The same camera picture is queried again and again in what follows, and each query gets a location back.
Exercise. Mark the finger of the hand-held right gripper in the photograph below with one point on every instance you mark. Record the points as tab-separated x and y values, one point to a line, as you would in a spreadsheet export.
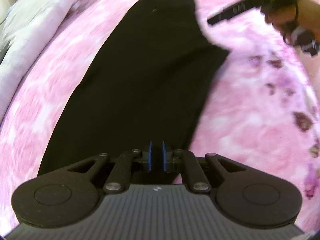
237	7

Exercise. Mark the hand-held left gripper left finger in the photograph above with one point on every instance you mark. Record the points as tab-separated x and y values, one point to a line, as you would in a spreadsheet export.
149	156

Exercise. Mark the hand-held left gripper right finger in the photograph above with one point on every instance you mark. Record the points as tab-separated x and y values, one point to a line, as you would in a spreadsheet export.
165	156

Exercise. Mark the black pants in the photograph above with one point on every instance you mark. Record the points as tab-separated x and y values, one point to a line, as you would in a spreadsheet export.
140	80

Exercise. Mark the person's right hand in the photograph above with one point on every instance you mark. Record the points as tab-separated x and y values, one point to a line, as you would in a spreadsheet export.
307	12

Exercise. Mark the pink floral blanket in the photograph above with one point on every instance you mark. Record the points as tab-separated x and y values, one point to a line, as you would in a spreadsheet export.
250	130

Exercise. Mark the striped lilac quilt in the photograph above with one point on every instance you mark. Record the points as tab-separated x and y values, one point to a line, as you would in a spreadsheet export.
30	17

